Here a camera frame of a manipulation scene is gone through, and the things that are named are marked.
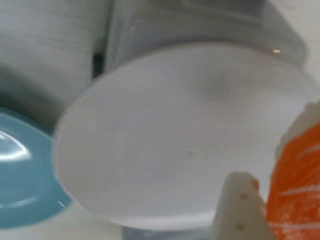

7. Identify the white round plate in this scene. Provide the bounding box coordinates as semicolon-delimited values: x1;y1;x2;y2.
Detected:
53;43;320;231

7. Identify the orange salmon sushi piece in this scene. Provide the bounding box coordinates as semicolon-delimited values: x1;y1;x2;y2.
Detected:
266;99;320;240

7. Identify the blue dish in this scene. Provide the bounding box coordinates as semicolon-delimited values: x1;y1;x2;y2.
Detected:
0;106;73;230

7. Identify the white Shinkansen toy locomotive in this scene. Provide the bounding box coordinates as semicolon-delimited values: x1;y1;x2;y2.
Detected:
106;0;310;76

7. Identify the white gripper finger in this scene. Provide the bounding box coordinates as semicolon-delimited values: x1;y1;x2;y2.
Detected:
213;171;273;240

